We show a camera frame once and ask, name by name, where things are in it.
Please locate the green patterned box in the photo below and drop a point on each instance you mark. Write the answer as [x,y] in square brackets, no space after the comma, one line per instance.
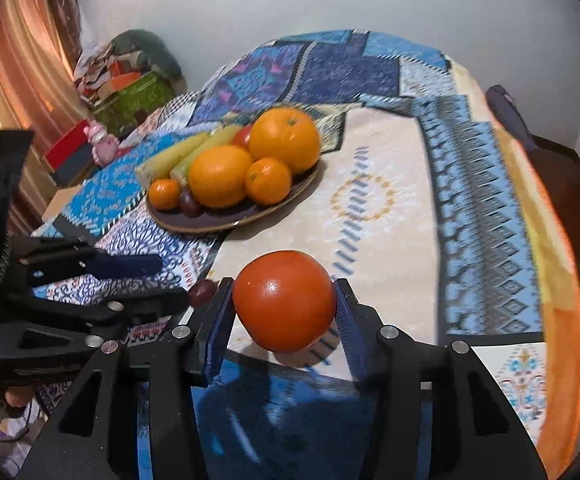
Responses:
[134,95]

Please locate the striped orange curtain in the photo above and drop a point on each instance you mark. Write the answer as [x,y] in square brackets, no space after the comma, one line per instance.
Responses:
[14,70]

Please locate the large orange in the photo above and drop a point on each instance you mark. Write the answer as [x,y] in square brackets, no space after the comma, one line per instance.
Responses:
[284,137]

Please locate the small mandarin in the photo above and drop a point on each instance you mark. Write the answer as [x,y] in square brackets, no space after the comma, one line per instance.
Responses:
[164,193]
[268,180]

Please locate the red box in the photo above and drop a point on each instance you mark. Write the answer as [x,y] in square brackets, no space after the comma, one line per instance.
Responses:
[67,145]

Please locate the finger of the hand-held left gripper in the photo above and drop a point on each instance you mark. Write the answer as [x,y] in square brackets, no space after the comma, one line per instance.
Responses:
[144,305]
[129,265]

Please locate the patchwork printed blanket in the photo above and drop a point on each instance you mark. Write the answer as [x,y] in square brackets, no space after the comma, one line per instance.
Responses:
[395,185]

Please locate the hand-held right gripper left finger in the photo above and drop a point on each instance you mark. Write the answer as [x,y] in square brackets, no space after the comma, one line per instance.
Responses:
[219,330]

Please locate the yellow corn cob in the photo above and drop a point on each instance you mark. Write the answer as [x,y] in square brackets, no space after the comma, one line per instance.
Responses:
[214,140]
[169,157]

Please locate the orange with sticker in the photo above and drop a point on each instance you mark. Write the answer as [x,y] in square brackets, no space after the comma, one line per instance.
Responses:
[219,175]

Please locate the pink plush toy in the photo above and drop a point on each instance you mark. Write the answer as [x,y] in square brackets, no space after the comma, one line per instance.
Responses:
[100,142]

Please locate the dark bag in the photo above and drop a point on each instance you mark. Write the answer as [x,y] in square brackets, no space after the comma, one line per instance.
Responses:
[510,115]

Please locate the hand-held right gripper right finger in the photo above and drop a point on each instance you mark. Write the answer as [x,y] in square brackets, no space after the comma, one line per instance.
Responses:
[350,335]

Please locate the dark red grape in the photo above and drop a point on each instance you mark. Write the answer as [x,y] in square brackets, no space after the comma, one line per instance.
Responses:
[202,292]
[189,202]

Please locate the pile of clutter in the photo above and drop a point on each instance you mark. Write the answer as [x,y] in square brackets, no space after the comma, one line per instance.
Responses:
[94,67]

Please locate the red tomato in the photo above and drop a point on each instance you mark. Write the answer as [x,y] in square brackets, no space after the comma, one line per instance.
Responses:
[284,300]
[242,136]

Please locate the dark round plate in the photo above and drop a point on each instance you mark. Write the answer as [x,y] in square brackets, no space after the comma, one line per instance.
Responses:
[235,217]

